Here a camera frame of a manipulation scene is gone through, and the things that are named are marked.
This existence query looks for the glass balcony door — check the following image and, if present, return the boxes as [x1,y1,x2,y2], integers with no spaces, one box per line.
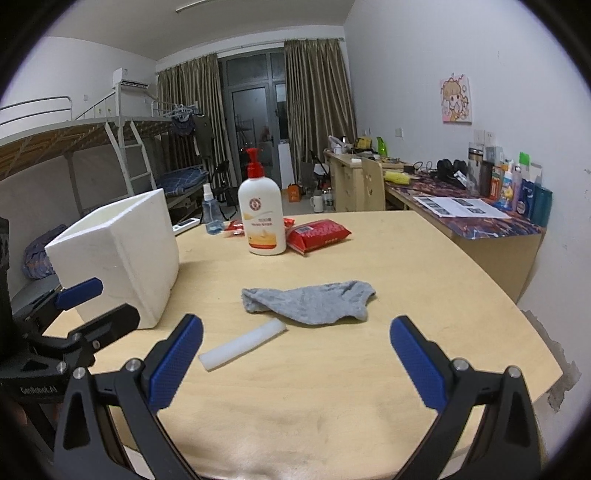
[217,46,291,185]

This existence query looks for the white air conditioner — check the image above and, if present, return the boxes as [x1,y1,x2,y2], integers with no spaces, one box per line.
[113,67,151,89]

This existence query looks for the printed paper sheet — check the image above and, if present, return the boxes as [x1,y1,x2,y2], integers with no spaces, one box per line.
[412,195,512,219]

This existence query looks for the blue checked bedding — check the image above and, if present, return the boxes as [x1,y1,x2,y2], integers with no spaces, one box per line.
[159,166,209,195]

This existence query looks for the clear spray bottle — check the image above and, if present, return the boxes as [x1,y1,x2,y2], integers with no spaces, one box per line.
[202,183,225,235]

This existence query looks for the black folding chair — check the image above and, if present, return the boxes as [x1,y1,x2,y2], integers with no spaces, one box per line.
[210,159,238,217]

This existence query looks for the white metal bunk bed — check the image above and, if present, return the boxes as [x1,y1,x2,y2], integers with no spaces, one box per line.
[150,99,211,208]
[0,96,171,296]

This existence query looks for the white lotion pump bottle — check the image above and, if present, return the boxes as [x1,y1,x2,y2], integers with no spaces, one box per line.
[238,148,288,256]

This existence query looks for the white foam strip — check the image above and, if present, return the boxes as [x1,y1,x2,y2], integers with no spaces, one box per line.
[198,318,288,371]

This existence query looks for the desk with patterned cover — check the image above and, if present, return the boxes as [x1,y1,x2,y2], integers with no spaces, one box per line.
[383,178,546,303]

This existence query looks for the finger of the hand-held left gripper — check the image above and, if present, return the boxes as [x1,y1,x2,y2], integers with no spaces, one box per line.
[23,303,140,367]
[11,277,104,326]

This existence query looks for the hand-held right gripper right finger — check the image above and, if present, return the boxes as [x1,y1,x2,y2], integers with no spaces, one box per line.
[389,315,542,480]

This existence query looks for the green hanging jacket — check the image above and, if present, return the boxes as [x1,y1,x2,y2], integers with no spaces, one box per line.
[191,114,215,158]

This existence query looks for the row of toiletry bottles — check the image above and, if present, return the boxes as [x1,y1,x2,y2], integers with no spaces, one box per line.
[466,142,554,221]

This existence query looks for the ceiling tube light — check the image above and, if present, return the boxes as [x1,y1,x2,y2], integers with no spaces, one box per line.
[174,0,218,14]

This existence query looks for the cartoon wall poster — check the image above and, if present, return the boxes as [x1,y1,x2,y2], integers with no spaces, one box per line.
[440,74,474,124]

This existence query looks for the black headphones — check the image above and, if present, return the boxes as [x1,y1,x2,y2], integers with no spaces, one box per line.
[434,158,469,183]

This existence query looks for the wooden chair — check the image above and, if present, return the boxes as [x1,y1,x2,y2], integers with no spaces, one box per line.
[360,156,386,212]

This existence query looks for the brown curtain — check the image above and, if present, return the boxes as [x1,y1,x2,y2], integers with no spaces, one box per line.
[157,53,236,204]
[283,38,358,178]

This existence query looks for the white metal ladder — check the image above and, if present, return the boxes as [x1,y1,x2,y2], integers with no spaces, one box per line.
[104,120,153,197]

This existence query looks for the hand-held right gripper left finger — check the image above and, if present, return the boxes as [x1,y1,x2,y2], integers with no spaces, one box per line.
[53,314,204,480]

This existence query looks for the red wipes pack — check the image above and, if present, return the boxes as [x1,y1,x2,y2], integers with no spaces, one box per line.
[285,219,352,254]

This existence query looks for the white foam box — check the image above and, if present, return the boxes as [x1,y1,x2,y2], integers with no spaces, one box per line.
[45,188,181,330]

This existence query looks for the blue plaid quilt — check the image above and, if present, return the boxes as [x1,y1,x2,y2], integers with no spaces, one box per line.
[22,224,68,280]

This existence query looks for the wooden desk with drawers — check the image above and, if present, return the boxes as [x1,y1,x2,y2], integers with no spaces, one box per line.
[323,150,386,213]

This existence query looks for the grey sock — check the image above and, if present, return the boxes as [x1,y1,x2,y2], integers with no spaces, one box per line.
[241,279,377,326]

